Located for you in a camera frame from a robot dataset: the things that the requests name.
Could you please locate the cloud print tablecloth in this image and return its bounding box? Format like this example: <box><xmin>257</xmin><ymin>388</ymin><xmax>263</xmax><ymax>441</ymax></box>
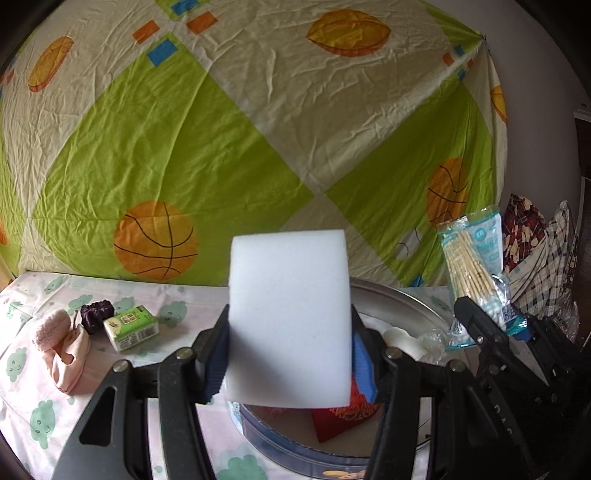
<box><xmin>0</xmin><ymin>272</ymin><xmax>462</xmax><ymax>480</ymax></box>

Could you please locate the red floral plaid cloth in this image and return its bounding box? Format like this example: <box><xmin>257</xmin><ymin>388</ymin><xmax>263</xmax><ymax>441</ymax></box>
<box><xmin>502</xmin><ymin>194</ymin><xmax>548</xmax><ymax>273</ymax></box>

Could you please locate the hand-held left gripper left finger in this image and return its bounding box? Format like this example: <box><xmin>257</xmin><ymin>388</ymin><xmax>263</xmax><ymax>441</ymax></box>
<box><xmin>51</xmin><ymin>305</ymin><xmax>232</xmax><ymax>480</ymax></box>

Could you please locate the round dark blue cookie tin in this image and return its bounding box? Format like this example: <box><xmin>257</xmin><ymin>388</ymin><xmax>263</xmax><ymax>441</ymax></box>
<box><xmin>231</xmin><ymin>279</ymin><xmax>455</xmax><ymax>480</ymax></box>

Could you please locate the dark purple scrunchie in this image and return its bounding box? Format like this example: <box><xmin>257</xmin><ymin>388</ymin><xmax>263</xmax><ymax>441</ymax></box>
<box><xmin>81</xmin><ymin>300</ymin><xmax>114</xmax><ymax>333</ymax></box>

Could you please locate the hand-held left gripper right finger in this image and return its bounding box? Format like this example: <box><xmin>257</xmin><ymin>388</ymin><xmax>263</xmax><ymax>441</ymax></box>
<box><xmin>351</xmin><ymin>307</ymin><xmax>509</xmax><ymax>480</ymax></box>

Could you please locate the white soft cloth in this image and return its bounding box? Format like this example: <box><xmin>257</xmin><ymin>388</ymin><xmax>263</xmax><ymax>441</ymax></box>
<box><xmin>383</xmin><ymin>327</ymin><xmax>428</xmax><ymax>363</ymax></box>

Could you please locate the white rectangular sponge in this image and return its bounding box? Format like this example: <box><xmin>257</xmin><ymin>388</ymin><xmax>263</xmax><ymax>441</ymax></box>
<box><xmin>225</xmin><ymin>229</ymin><xmax>352</xmax><ymax>409</ymax></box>

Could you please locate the checked plaid cloth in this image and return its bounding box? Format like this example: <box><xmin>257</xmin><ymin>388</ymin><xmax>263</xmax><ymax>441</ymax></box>
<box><xmin>512</xmin><ymin>200</ymin><xmax>580</xmax><ymax>342</ymax></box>

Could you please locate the pale print cloth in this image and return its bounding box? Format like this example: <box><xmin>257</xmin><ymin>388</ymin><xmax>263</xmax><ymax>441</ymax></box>
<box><xmin>507</xmin><ymin>240</ymin><xmax>550</xmax><ymax>298</ymax></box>

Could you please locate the pink fuzzy baby shoe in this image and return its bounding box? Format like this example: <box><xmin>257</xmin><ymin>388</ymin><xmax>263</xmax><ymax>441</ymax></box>
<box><xmin>31</xmin><ymin>308</ymin><xmax>90</xmax><ymax>395</ymax></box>

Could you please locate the green cream ball-print sheet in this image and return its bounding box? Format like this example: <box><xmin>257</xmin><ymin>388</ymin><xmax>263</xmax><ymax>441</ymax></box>
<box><xmin>0</xmin><ymin>0</ymin><xmax>509</xmax><ymax>289</ymax></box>

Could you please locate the green tissue pack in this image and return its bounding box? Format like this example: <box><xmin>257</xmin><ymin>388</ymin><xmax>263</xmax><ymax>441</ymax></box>
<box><xmin>102</xmin><ymin>305</ymin><xmax>160</xmax><ymax>352</ymax></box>

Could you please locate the red embroidered pouch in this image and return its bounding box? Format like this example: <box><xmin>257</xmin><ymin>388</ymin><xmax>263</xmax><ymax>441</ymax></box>
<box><xmin>311</xmin><ymin>391</ymin><xmax>384</xmax><ymax>444</ymax></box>

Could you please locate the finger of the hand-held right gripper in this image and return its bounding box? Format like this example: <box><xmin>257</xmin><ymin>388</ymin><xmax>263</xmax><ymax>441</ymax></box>
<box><xmin>515</xmin><ymin>316</ymin><xmax>578</xmax><ymax>370</ymax></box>
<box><xmin>455</xmin><ymin>298</ymin><xmax>513</xmax><ymax>384</ymax></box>

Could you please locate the cotton swab pack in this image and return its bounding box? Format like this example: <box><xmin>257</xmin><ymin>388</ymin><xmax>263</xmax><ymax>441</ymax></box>
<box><xmin>436</xmin><ymin>205</ymin><xmax>527</xmax><ymax>348</ymax></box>

